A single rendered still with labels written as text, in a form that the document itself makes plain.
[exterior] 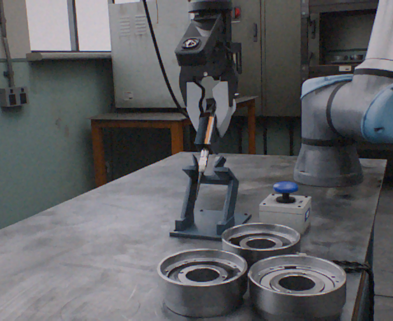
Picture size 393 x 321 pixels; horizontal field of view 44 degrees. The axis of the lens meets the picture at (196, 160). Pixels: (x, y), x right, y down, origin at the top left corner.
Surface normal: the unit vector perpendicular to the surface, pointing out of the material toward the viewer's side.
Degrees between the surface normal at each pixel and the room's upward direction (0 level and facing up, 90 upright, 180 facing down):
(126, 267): 0
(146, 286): 0
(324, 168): 72
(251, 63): 90
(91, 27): 90
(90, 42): 90
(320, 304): 90
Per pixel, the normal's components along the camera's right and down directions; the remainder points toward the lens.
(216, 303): 0.27, 0.18
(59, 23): 0.92, 0.04
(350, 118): -0.89, 0.26
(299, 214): -0.39, 0.20
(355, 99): -0.88, -0.17
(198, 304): -0.09, 0.20
